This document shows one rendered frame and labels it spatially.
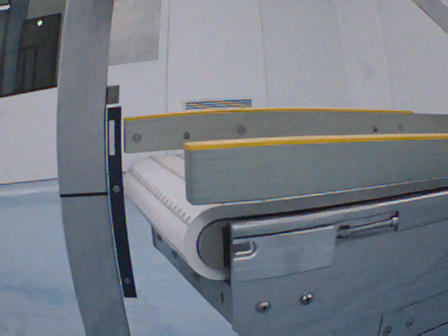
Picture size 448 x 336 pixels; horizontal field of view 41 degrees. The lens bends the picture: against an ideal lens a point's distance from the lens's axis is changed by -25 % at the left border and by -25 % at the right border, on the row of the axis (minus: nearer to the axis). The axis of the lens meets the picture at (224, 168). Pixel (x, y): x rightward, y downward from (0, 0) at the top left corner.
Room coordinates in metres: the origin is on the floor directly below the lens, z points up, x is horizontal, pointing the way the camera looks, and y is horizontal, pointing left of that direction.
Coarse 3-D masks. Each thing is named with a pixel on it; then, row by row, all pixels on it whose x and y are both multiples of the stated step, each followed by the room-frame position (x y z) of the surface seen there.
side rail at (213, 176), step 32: (192, 160) 0.43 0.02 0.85; (224, 160) 0.44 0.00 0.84; (256, 160) 0.44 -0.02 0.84; (288, 160) 0.45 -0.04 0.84; (320, 160) 0.46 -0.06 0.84; (352, 160) 0.46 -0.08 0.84; (384, 160) 0.47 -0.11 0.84; (416, 160) 0.48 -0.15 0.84; (192, 192) 0.44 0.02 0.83; (224, 192) 0.44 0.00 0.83; (256, 192) 0.44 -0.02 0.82; (288, 192) 0.45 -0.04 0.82; (320, 192) 0.46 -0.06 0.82
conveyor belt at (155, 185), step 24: (144, 168) 0.65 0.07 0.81; (168, 168) 0.62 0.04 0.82; (144, 192) 0.59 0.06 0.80; (168, 192) 0.53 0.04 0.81; (336, 192) 0.48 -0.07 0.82; (360, 192) 0.48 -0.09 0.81; (384, 192) 0.49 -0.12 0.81; (408, 192) 0.50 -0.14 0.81; (144, 216) 0.60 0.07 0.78; (168, 216) 0.50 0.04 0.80; (192, 216) 0.46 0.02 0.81; (216, 216) 0.46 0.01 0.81; (168, 240) 0.50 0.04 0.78; (192, 240) 0.45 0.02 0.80; (192, 264) 0.45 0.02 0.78
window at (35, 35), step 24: (0, 0) 5.10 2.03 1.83; (24, 0) 5.21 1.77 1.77; (48, 0) 5.32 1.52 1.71; (0, 24) 5.11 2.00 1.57; (24, 24) 5.23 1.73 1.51; (48, 24) 5.33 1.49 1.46; (0, 48) 5.13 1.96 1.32; (24, 48) 5.24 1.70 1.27; (48, 48) 5.35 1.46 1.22; (0, 72) 5.14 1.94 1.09; (24, 72) 5.25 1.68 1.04; (48, 72) 5.36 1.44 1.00; (0, 96) 5.14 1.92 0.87
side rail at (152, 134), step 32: (128, 128) 0.70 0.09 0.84; (160, 128) 0.71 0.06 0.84; (192, 128) 0.71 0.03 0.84; (224, 128) 0.72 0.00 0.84; (256, 128) 0.73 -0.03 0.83; (288, 128) 0.74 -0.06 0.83; (320, 128) 0.75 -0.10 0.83; (352, 128) 0.76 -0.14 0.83; (384, 128) 0.77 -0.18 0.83; (416, 128) 0.79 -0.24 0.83
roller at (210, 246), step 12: (204, 228) 0.45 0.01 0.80; (216, 228) 0.45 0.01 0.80; (204, 240) 0.45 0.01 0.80; (216, 240) 0.45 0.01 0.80; (228, 240) 0.45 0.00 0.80; (204, 252) 0.45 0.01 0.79; (216, 252) 0.45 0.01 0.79; (228, 252) 0.45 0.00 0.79; (216, 264) 0.45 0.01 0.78; (228, 264) 0.45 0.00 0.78
